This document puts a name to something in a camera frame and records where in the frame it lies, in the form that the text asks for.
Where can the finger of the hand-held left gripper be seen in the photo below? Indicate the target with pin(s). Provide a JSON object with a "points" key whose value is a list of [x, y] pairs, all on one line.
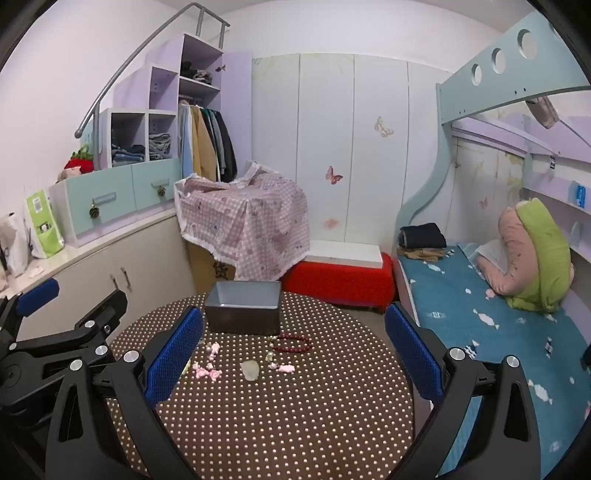
{"points": [[92, 316], [38, 297]]}

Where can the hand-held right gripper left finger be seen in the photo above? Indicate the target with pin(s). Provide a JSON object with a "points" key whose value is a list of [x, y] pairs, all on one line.
{"points": [[175, 355]]}

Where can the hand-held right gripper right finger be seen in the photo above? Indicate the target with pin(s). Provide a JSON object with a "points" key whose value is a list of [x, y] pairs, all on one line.
{"points": [[411, 355]]}

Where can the pale green jade pendant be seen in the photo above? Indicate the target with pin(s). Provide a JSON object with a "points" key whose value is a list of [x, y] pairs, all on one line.
{"points": [[249, 370]]}

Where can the grey metal box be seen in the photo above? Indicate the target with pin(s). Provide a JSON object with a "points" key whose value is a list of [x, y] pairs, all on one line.
{"points": [[243, 318]]}

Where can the white plastic bag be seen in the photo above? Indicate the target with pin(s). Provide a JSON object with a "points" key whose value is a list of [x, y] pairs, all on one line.
{"points": [[14, 244]]}

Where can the beige cabinet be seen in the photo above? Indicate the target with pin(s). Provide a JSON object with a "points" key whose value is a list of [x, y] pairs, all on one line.
{"points": [[138, 258]]}

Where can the green and white bag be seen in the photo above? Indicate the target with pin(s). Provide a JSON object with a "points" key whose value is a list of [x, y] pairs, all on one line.
{"points": [[41, 221]]}

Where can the blue patterned bedsheet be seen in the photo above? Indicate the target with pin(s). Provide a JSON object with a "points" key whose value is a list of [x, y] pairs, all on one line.
{"points": [[485, 323]]}

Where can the brown cardboard box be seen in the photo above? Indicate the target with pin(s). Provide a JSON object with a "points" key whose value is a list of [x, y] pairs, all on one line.
{"points": [[203, 267]]}

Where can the tan folded clothes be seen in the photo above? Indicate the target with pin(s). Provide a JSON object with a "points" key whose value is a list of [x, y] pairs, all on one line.
{"points": [[420, 254]]}

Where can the red bench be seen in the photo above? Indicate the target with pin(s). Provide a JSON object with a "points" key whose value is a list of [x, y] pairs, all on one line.
{"points": [[337, 284]]}

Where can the dark folded clothes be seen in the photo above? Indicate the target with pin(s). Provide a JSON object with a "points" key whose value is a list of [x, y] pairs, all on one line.
{"points": [[422, 235]]}

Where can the white board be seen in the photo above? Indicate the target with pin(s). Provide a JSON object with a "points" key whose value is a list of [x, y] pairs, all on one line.
{"points": [[344, 253]]}

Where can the round brown polka-dot table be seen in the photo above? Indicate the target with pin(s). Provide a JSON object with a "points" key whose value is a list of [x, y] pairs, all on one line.
{"points": [[277, 424]]}

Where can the teal drawer unit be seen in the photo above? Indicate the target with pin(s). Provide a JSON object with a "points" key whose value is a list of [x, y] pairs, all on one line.
{"points": [[115, 189]]}

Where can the white pillow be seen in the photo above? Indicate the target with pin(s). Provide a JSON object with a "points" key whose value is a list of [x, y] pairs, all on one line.
{"points": [[488, 251]]}

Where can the red strawberry plush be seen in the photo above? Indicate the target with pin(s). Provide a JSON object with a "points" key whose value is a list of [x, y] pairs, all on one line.
{"points": [[79, 161]]}

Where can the pink checked cloth cover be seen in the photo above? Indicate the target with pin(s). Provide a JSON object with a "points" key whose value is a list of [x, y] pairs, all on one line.
{"points": [[249, 221]]}

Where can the faint pink butterfly sticker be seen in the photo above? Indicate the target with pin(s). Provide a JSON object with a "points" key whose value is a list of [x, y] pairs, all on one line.
{"points": [[331, 223]]}

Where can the folded blue jeans pile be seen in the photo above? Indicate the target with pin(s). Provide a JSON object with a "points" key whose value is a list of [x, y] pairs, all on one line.
{"points": [[127, 156]]}

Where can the pink and green plush pillow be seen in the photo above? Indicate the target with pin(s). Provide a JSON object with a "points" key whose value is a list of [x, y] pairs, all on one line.
{"points": [[545, 258]]}

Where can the folded grey clothes pile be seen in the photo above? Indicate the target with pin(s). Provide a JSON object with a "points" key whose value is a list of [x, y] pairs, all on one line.
{"points": [[160, 146]]}

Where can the red butterfly sticker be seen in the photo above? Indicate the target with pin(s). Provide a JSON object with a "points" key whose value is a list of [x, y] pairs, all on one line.
{"points": [[333, 175]]}

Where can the row of hanging clothes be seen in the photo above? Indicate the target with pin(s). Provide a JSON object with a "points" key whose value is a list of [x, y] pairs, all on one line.
{"points": [[207, 138]]}

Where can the yellow butterfly sticker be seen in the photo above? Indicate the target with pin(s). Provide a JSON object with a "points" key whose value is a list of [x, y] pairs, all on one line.
{"points": [[383, 128]]}

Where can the purple stair shelf unit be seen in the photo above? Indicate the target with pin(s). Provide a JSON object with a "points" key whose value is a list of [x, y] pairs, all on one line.
{"points": [[161, 87]]}

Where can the white wardrobe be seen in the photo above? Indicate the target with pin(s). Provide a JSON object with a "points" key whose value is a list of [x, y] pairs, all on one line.
{"points": [[323, 129]]}

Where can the dark clothes heap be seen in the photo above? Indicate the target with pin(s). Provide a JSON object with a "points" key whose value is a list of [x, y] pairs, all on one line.
{"points": [[196, 73]]}

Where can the grey metal handrail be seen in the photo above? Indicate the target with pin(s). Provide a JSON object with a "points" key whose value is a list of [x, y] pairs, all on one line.
{"points": [[138, 50]]}

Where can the grey hanging cloth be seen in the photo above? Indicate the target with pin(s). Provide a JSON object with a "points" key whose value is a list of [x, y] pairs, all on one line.
{"points": [[545, 111]]}

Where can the blue wall tag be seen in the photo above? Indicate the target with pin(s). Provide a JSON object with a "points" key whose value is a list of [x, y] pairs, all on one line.
{"points": [[580, 196]]}

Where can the teal bunk bed frame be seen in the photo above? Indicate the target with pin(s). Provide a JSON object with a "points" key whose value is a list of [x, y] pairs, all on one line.
{"points": [[508, 87]]}

